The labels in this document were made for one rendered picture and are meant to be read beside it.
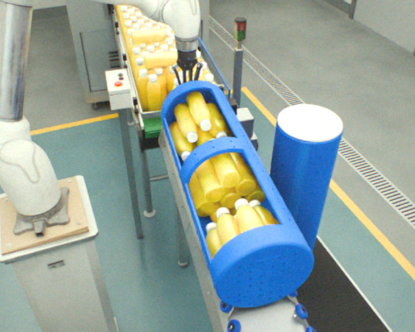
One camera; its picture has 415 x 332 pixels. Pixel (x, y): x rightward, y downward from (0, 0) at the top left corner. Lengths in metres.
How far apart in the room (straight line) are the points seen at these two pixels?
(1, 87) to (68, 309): 0.85
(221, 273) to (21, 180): 0.66
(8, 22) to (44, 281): 0.86
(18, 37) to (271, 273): 1.03
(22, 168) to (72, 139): 2.29
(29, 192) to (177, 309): 1.28
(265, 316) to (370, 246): 1.62
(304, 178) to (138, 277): 1.16
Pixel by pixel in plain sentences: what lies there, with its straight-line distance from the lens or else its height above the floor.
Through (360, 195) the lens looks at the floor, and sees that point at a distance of 3.20.
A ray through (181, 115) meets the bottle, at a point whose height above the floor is 1.14.
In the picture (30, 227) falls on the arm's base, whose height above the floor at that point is 1.03.
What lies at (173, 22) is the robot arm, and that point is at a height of 1.48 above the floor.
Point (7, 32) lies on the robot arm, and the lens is 1.49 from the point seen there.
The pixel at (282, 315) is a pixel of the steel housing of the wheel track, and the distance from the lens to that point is 1.37.
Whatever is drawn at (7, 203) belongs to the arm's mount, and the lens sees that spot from 1.69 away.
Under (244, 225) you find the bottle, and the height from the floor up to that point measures 1.18.
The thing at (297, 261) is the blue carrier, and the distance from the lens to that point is 1.22.
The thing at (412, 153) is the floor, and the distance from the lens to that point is 3.74.
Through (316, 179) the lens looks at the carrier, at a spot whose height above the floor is 0.82.
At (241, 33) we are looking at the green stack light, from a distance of 2.29.
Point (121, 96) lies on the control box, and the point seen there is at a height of 1.07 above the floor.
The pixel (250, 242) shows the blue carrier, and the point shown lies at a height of 1.23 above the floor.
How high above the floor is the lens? 2.09
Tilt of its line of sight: 40 degrees down
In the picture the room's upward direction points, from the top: straight up
